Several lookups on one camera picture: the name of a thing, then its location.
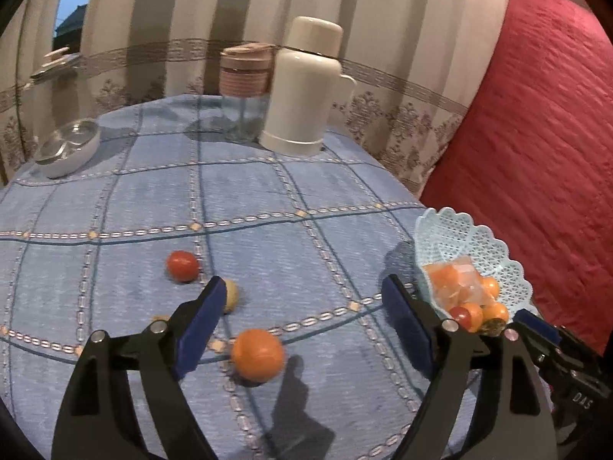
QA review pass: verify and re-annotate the blue checked tablecloth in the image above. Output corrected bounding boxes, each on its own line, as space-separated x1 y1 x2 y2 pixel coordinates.
0 93 484 460

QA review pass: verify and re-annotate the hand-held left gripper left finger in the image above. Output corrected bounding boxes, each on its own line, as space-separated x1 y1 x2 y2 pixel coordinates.
50 275 228 460

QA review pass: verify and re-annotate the grey flat object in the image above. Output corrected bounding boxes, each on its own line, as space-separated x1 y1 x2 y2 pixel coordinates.
30 48 82 82

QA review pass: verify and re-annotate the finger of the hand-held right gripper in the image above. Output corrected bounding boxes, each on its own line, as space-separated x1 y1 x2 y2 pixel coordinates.
515 309 563 346

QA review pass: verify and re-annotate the cream thermos jug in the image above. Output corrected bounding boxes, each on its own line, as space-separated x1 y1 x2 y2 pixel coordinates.
259 16 357 156

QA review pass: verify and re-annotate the large orange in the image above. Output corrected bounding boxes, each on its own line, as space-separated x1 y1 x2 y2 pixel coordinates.
231 329 285 383

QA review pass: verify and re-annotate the window pane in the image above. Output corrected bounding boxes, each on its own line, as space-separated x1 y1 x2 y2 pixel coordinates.
55 0 103 53

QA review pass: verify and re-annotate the light blue lattice basket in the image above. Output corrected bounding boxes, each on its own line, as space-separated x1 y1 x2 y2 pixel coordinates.
413 207 539 334

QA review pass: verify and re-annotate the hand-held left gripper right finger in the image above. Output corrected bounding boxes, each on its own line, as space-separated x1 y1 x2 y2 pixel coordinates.
380 274 559 460

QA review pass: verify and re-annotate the red quilted blanket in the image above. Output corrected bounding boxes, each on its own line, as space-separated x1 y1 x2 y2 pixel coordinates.
421 0 613 360

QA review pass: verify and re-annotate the glass jar with pink lid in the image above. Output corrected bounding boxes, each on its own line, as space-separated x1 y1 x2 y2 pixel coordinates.
219 43 276 143

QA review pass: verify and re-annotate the white round bowl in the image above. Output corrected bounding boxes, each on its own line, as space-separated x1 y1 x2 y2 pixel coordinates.
34 120 101 179

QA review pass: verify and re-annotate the beige striped curtain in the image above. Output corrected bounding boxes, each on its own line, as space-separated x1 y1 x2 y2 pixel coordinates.
0 0 513 197

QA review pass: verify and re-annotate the clear plastic bag of oranges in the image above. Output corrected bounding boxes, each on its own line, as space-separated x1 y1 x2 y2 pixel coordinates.
424 256 484 310

